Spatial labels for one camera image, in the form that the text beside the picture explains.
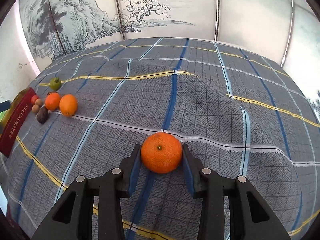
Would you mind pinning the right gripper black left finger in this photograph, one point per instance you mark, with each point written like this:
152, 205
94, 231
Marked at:
71, 216

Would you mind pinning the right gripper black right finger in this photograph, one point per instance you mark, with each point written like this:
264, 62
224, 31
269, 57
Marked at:
250, 215

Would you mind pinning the orange mandarin with stem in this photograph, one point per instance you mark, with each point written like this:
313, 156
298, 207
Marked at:
161, 153

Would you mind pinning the smooth orange fruit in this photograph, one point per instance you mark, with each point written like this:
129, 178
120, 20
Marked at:
68, 105

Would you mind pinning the brown longan fruit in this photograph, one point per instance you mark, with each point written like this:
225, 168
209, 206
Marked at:
35, 108
39, 102

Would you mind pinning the red toffee tin box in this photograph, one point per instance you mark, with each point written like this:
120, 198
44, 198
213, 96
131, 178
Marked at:
14, 119

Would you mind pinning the grey plaid tablecloth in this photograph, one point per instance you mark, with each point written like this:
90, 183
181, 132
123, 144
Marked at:
238, 112

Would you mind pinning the dark brown passion fruit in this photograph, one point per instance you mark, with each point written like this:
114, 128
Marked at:
42, 115

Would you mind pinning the green tomato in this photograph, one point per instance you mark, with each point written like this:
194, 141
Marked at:
55, 83

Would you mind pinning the red tomato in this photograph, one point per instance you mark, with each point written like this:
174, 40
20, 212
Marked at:
33, 99

